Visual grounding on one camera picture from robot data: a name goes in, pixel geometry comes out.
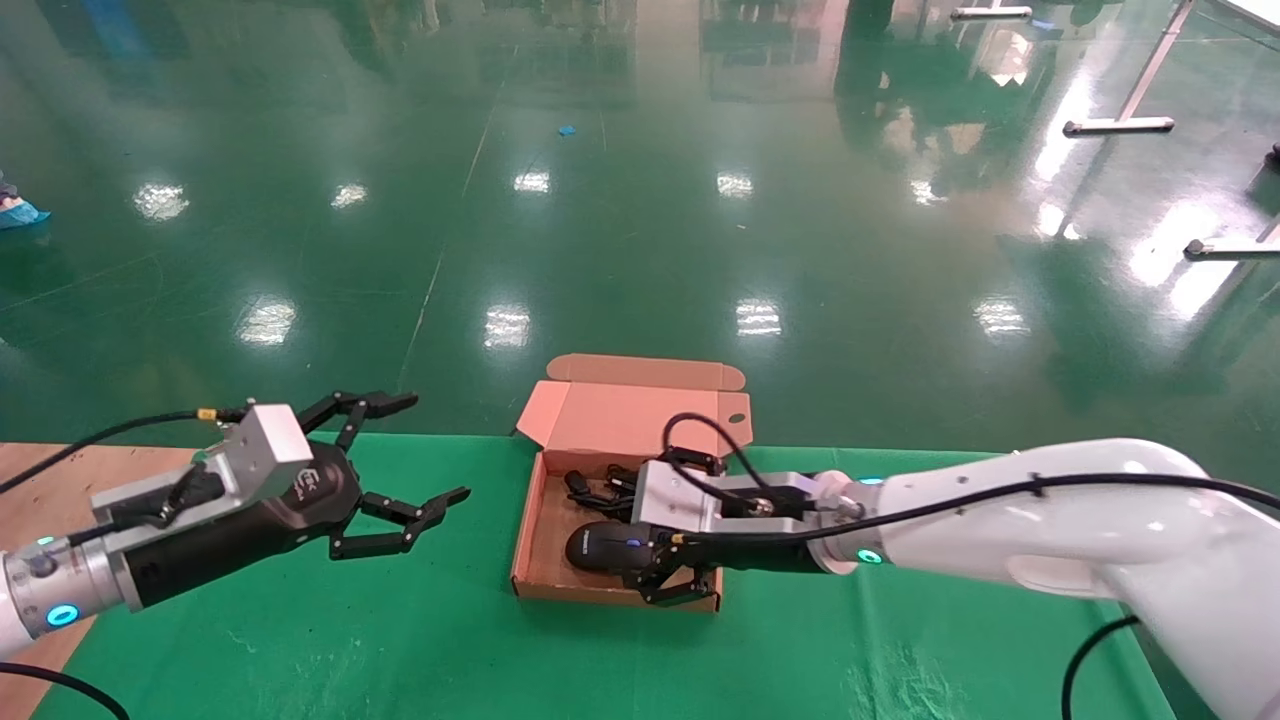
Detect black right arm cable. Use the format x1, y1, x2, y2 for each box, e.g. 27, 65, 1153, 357
662, 412, 1280, 720

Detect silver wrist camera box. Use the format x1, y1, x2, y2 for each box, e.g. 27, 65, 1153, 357
630, 458, 823, 533
92, 403, 314, 523

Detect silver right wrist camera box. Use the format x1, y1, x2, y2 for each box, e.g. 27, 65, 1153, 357
630, 458, 823, 533

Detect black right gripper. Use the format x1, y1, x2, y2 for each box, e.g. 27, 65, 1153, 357
622, 533, 833, 608

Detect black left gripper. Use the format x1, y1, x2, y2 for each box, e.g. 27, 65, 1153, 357
122, 390, 472, 611

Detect white metal table frame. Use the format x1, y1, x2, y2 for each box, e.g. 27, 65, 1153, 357
1063, 0, 1199, 138

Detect green table cloth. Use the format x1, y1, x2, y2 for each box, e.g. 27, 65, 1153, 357
30, 432, 1181, 720

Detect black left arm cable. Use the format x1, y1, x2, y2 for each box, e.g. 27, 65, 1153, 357
0, 405, 251, 720

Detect open brown cardboard box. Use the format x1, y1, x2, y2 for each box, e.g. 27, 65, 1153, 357
511, 353, 753, 612

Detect grey metal table foot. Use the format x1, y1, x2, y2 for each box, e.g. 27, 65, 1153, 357
1185, 215, 1280, 262

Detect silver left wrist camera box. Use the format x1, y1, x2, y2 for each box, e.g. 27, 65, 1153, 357
92, 403, 314, 523

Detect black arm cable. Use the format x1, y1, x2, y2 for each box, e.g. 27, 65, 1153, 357
0, 405, 251, 720
662, 412, 1280, 720

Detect black wired computer mouse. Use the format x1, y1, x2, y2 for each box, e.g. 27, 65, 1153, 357
565, 521, 663, 574

